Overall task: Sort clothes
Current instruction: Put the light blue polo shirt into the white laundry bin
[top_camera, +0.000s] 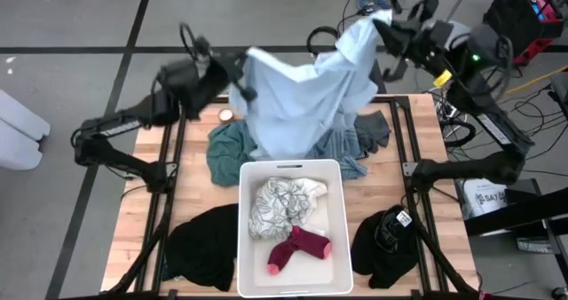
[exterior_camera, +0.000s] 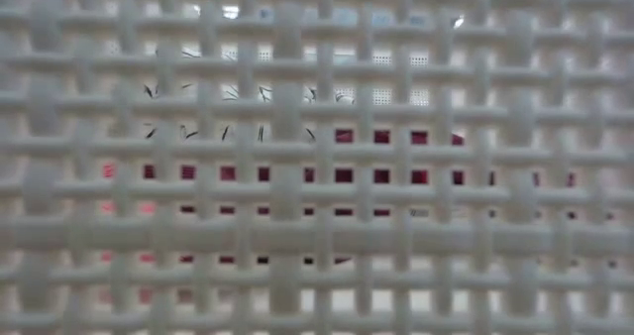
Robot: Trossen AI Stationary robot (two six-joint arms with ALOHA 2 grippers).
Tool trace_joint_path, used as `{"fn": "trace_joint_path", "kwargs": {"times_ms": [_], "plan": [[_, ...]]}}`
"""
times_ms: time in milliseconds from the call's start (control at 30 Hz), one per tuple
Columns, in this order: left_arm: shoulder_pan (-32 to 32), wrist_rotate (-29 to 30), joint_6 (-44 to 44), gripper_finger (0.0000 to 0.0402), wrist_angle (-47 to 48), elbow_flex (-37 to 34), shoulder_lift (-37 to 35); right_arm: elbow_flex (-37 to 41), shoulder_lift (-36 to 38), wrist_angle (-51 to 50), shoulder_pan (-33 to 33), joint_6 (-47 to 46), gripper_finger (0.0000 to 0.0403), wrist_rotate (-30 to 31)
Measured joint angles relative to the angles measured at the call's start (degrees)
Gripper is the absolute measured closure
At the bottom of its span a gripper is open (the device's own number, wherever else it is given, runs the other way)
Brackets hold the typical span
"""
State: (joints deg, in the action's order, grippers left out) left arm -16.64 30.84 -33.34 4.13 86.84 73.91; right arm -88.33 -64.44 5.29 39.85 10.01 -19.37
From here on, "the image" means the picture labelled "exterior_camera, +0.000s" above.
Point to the white perforated plastic basket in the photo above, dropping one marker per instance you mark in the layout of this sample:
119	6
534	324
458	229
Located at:
317	236

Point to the pink and maroon sock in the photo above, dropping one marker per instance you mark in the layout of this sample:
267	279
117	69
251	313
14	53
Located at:
344	175

